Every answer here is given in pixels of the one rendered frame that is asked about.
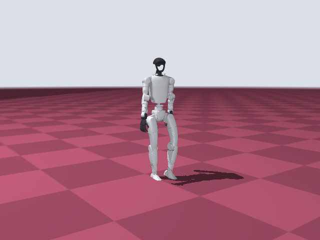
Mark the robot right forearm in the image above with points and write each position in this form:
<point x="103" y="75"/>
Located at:
<point x="144" y="107"/>

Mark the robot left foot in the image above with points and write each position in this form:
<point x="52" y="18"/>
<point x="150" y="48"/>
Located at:
<point x="170" y="175"/>

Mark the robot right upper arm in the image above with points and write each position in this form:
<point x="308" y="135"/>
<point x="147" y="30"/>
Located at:
<point x="145" y="87"/>

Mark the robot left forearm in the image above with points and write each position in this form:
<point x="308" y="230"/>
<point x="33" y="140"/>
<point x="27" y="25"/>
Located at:
<point x="170" y="105"/>

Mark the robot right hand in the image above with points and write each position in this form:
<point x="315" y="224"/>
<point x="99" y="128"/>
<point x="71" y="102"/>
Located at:
<point x="143" y="123"/>

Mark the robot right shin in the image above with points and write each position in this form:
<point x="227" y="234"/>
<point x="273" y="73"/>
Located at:
<point x="153" y="157"/>

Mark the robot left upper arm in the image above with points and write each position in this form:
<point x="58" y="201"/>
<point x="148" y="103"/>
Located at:
<point x="171" y="95"/>

